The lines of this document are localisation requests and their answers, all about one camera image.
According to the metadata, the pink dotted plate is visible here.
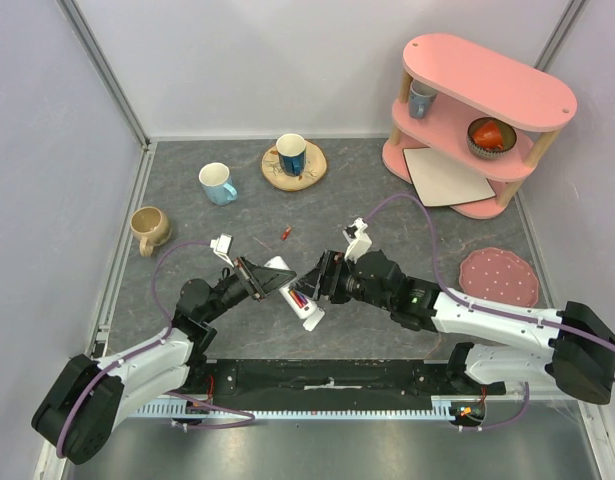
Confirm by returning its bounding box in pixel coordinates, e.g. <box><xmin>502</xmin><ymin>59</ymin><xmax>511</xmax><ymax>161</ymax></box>
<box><xmin>459</xmin><ymin>247</ymin><xmax>540</xmax><ymax>307</ymax></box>

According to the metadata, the light blue mug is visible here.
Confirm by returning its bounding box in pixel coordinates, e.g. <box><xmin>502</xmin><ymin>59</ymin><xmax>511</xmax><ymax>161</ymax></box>
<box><xmin>198</xmin><ymin>162</ymin><xmax>238</xmax><ymax>206</ymax></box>

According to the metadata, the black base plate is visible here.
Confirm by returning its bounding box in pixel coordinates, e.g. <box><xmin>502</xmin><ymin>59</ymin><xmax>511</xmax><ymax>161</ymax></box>
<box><xmin>179</xmin><ymin>359</ymin><xmax>506</xmax><ymax>410</ymax></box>

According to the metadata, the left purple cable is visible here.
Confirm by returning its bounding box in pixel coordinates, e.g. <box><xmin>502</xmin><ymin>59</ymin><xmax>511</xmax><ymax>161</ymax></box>
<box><xmin>55</xmin><ymin>241</ymin><xmax>257</xmax><ymax>459</ymax></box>

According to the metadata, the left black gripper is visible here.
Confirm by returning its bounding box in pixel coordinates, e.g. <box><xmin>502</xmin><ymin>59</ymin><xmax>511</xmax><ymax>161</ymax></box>
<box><xmin>202</xmin><ymin>254</ymin><xmax>296</xmax><ymax>323</ymax></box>

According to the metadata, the pink three-tier shelf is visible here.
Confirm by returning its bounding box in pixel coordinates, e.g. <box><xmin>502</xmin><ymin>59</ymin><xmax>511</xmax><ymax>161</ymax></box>
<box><xmin>382</xmin><ymin>33</ymin><xmax>577</xmax><ymax>220</ymax></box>

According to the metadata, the grey-blue mug on shelf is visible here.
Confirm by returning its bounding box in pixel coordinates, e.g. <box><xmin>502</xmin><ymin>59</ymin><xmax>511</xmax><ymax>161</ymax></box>
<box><xmin>408</xmin><ymin>80</ymin><xmax>437</xmax><ymax>119</ymax></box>

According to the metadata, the beige floral plate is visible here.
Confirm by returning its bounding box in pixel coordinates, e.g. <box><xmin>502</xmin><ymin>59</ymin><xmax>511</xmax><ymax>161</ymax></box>
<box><xmin>261</xmin><ymin>140</ymin><xmax>328</xmax><ymax>192</ymax></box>

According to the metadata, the dark patterned bowl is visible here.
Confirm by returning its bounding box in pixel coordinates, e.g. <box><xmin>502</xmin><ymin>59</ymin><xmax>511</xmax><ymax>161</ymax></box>
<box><xmin>467</xmin><ymin>117</ymin><xmax>518</xmax><ymax>160</ymax></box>

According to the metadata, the red orange battery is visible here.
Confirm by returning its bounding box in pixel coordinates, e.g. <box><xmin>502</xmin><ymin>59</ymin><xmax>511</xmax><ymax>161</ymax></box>
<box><xmin>281</xmin><ymin>226</ymin><xmax>292</xmax><ymax>241</ymax></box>

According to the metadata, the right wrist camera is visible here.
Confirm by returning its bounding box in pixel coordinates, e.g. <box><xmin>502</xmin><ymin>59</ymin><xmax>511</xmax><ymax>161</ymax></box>
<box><xmin>343</xmin><ymin>218</ymin><xmax>372</xmax><ymax>262</ymax></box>

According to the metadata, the purple battery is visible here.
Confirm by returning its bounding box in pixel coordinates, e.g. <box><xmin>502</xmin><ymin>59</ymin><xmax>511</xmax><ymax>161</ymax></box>
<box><xmin>295</xmin><ymin>291</ymin><xmax>308</xmax><ymax>304</ymax></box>

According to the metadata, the purple cable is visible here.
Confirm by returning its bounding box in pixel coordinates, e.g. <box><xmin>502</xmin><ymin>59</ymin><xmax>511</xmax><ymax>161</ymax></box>
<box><xmin>366</xmin><ymin>193</ymin><xmax>615</xmax><ymax>434</ymax></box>
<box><xmin>55</xmin><ymin>241</ymin><xmax>257</xmax><ymax>459</ymax></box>

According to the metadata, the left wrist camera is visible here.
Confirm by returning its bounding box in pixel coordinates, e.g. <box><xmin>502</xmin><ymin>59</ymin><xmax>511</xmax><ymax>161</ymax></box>
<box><xmin>210</xmin><ymin>234</ymin><xmax>234</xmax><ymax>267</ymax></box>

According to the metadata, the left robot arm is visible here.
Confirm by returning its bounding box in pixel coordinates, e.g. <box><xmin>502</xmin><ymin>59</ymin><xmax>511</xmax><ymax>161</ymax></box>
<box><xmin>31</xmin><ymin>257</ymin><xmax>296</xmax><ymax>465</ymax></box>

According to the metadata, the red cup in bowl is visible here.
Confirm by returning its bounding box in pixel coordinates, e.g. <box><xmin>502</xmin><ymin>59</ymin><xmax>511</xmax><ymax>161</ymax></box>
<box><xmin>471</xmin><ymin>120</ymin><xmax>504</xmax><ymax>151</ymax></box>

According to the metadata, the dark blue mug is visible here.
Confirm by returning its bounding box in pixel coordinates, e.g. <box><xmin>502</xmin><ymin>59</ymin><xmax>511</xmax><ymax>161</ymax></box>
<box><xmin>276</xmin><ymin>133</ymin><xmax>307</xmax><ymax>177</ymax></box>

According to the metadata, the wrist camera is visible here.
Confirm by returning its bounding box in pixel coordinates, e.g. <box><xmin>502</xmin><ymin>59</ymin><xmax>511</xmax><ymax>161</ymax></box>
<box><xmin>210</xmin><ymin>234</ymin><xmax>234</xmax><ymax>267</ymax></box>
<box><xmin>343</xmin><ymin>218</ymin><xmax>372</xmax><ymax>262</ymax></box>

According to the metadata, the beige mug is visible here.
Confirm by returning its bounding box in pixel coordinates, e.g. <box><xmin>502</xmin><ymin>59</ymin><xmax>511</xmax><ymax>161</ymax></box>
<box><xmin>130</xmin><ymin>206</ymin><xmax>172</xmax><ymax>257</ymax></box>

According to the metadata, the white battery cover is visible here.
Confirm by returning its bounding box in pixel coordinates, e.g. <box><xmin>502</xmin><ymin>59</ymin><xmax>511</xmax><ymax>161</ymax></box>
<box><xmin>303</xmin><ymin>308</ymin><xmax>325</xmax><ymax>332</ymax></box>

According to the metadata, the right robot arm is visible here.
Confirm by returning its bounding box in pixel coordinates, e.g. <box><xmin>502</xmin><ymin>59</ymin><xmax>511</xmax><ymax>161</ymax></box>
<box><xmin>292</xmin><ymin>250</ymin><xmax>615</xmax><ymax>405</ymax></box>

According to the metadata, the white square plate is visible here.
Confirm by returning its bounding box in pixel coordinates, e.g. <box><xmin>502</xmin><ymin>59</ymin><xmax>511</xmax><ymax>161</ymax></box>
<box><xmin>403</xmin><ymin>148</ymin><xmax>495</xmax><ymax>207</ymax></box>

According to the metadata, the white remote control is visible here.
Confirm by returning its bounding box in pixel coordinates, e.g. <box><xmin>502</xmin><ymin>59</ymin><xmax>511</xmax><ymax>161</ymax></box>
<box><xmin>279</xmin><ymin>283</ymin><xmax>325</xmax><ymax>331</ymax></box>

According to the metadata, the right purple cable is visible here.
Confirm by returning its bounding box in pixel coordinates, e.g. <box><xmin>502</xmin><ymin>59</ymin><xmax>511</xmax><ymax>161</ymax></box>
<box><xmin>366</xmin><ymin>193</ymin><xmax>615</xmax><ymax>434</ymax></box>

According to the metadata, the blue-white cable duct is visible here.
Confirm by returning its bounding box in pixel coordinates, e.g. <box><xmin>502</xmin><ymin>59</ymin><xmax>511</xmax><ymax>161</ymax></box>
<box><xmin>129</xmin><ymin>396</ymin><xmax>484</xmax><ymax>422</ymax></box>

